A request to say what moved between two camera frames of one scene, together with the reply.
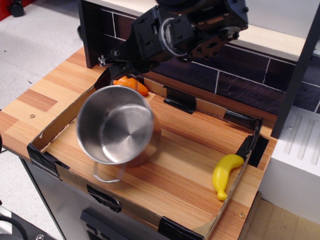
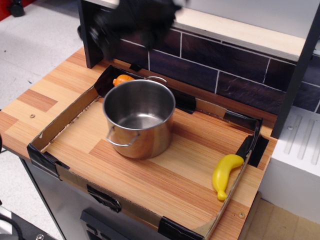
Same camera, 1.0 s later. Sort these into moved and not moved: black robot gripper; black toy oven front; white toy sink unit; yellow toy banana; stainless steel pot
Moved: stainless steel pot; black robot gripper
Not moved: black toy oven front; yellow toy banana; white toy sink unit
